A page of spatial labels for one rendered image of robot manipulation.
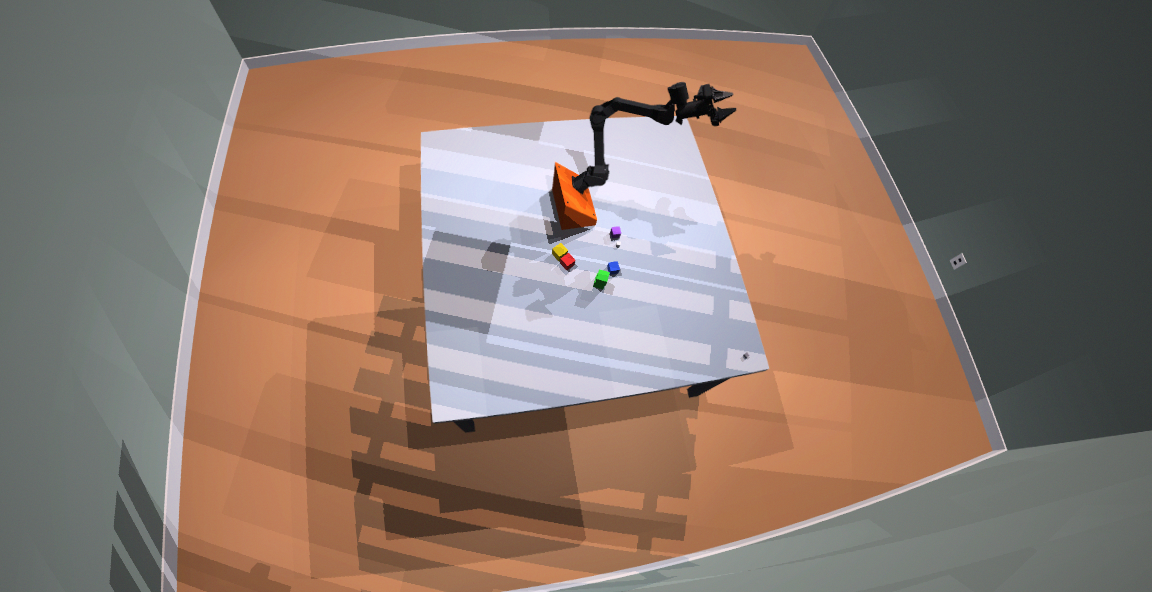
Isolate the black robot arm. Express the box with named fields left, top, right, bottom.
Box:
left=573, top=82, right=694, bottom=193

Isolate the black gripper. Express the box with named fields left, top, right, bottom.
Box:
left=690, top=83, right=736, bottom=127

